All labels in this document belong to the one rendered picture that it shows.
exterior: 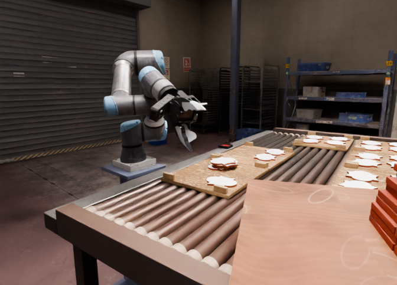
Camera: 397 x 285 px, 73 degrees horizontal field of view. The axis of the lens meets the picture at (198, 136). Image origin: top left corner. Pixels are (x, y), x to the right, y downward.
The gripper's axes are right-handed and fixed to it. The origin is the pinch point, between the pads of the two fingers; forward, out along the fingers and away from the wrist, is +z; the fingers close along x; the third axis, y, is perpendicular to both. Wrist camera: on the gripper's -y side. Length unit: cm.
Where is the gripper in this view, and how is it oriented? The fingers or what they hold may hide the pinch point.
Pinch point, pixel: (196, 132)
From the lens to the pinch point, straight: 76.8
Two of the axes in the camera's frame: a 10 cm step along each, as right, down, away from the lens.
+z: 5.6, 6.0, -5.6
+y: 7.8, -1.8, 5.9
